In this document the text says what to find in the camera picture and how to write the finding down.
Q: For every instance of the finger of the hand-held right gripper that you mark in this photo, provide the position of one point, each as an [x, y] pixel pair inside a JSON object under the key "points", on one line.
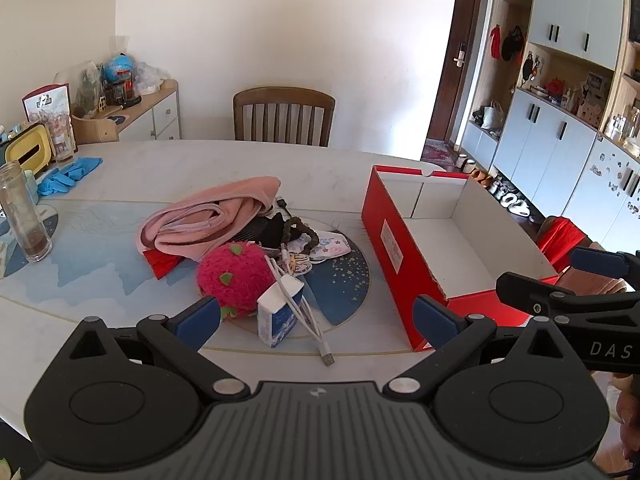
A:
{"points": [[520, 290], [589, 259]]}

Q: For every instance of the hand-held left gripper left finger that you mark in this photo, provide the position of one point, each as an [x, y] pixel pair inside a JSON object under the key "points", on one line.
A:
{"points": [[197, 321]]}

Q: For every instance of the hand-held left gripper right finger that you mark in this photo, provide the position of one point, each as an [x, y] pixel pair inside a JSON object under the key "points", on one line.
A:
{"points": [[434, 321]]}

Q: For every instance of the red cardboard shoe box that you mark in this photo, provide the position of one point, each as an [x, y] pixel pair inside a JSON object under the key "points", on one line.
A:
{"points": [[425, 300]]}

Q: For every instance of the pink strawberry plush toy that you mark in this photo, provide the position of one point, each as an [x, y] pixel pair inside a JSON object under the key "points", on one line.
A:
{"points": [[235, 272]]}

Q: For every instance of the red knotted cloth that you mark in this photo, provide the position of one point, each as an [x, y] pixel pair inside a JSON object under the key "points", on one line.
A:
{"points": [[160, 264]]}

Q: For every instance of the white blue carton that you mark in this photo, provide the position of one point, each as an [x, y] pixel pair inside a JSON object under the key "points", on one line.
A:
{"points": [[272, 321]]}

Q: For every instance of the pink fleece garment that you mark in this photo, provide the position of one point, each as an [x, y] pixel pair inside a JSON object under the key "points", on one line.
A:
{"points": [[200, 210]]}

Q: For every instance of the black dotted sock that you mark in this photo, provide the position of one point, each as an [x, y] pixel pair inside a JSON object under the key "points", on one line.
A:
{"points": [[270, 232]]}

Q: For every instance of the brown velvet scrunchie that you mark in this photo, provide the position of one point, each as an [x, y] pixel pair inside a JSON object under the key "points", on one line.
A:
{"points": [[290, 230]]}

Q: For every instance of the pink towel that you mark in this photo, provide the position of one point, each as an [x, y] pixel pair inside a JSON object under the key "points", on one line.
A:
{"points": [[602, 286]]}

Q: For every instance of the red cloth on chair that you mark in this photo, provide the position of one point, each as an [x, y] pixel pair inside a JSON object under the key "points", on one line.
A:
{"points": [[562, 239]]}

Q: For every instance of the wooden chair with cloths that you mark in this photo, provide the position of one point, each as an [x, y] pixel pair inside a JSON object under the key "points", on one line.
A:
{"points": [[545, 222]]}

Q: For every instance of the white refrigerator with magnets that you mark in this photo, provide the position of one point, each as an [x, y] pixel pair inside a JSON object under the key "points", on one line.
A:
{"points": [[612, 180]]}

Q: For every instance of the row of shoes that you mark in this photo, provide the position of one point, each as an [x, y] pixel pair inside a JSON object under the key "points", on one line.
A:
{"points": [[510, 199]]}

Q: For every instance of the star print cloth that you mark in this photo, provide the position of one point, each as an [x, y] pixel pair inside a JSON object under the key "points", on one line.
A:
{"points": [[335, 247]]}

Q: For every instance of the red patterned rug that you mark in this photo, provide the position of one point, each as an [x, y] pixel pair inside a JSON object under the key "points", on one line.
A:
{"points": [[440, 152]]}

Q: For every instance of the white tote bag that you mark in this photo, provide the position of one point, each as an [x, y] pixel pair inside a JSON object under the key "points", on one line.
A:
{"points": [[492, 116]]}

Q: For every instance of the red teapot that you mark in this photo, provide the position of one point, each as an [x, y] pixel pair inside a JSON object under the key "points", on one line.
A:
{"points": [[555, 86]]}

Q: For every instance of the blue rubber glove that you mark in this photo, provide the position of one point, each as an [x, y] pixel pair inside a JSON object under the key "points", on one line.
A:
{"points": [[52, 186], [80, 167]]}

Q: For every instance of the tall glass jar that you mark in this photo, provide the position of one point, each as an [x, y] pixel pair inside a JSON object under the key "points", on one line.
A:
{"points": [[25, 220]]}

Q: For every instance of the black red cartoon figure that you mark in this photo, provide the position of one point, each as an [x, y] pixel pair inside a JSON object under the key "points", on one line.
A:
{"points": [[530, 67]]}

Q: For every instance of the white wooden sideboard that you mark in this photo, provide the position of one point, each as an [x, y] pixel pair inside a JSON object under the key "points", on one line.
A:
{"points": [[165, 115]]}

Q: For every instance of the wooden desk organiser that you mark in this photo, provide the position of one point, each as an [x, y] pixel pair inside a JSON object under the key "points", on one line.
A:
{"points": [[97, 132]]}

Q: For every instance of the patterned drinking glass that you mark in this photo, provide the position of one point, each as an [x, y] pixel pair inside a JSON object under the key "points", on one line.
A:
{"points": [[62, 137]]}

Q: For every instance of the yellow tissue box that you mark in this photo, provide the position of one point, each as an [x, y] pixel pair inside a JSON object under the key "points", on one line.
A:
{"points": [[42, 145]]}

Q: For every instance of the hanging red garment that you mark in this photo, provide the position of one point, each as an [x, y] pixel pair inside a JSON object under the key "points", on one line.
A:
{"points": [[495, 42]]}

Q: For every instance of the wooden dining chair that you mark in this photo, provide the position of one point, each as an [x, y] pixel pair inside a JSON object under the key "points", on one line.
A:
{"points": [[285, 96]]}

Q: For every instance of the clear plastic bag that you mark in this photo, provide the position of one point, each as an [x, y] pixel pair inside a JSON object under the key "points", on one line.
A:
{"points": [[147, 77]]}

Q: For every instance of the red white standing card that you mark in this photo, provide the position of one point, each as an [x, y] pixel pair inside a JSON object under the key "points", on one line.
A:
{"points": [[47, 102]]}

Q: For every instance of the blue globe toy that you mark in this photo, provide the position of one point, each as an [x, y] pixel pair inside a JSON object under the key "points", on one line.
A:
{"points": [[120, 66]]}

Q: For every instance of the brown door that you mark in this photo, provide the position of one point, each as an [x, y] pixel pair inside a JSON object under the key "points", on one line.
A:
{"points": [[460, 20]]}

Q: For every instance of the white wooden wall cabinet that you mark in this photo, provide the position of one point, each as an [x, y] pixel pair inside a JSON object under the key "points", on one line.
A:
{"points": [[550, 135]]}

